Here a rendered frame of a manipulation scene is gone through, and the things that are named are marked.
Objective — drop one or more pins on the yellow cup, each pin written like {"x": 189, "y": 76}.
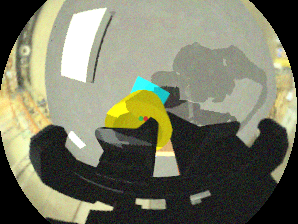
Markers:
{"x": 140, "y": 103}

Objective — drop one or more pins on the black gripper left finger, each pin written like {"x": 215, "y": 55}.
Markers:
{"x": 142, "y": 139}

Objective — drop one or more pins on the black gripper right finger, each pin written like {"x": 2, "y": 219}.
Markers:
{"x": 189, "y": 140}

